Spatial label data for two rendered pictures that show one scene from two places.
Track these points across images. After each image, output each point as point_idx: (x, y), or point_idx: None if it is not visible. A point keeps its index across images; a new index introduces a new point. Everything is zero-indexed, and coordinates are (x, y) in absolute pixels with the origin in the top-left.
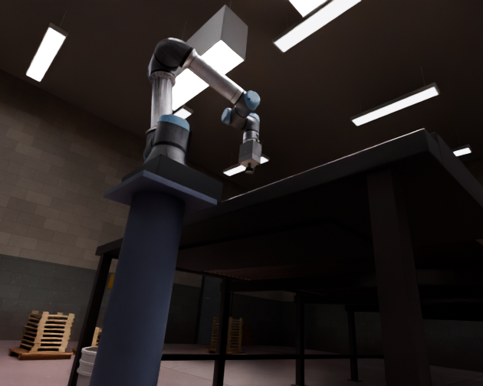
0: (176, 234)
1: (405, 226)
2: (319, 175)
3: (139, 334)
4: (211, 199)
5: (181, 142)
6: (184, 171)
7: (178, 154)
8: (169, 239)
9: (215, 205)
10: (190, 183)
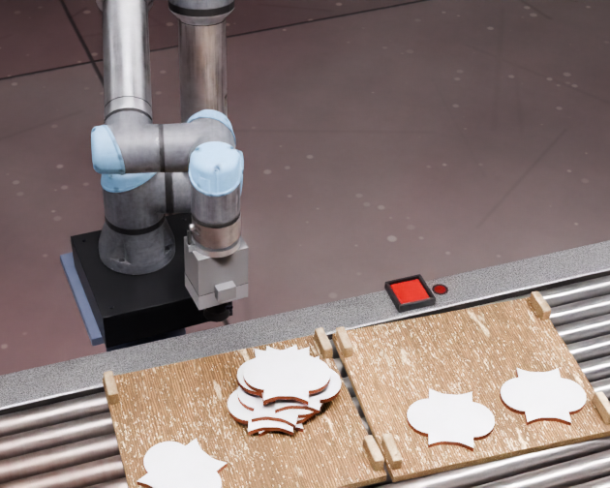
0: (114, 348)
1: None
2: None
3: None
4: (88, 333)
5: (106, 213)
6: (82, 273)
7: (104, 233)
8: (107, 348)
9: (95, 345)
10: (87, 293)
